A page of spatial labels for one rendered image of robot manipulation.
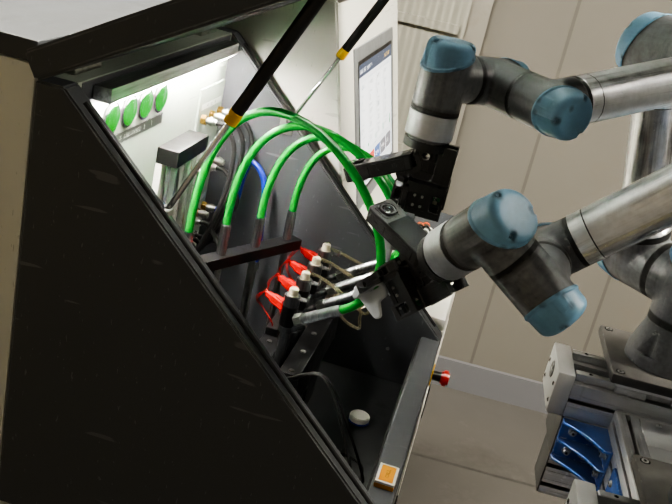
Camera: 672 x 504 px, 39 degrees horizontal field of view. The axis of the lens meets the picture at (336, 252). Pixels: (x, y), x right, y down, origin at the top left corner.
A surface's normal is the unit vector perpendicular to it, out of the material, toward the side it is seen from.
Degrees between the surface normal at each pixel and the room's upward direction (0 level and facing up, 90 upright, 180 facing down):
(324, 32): 90
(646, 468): 0
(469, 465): 0
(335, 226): 90
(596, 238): 87
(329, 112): 90
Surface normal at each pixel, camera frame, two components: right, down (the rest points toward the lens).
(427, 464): 0.21, -0.91
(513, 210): 0.47, -0.34
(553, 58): -0.15, 0.34
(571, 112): 0.51, 0.42
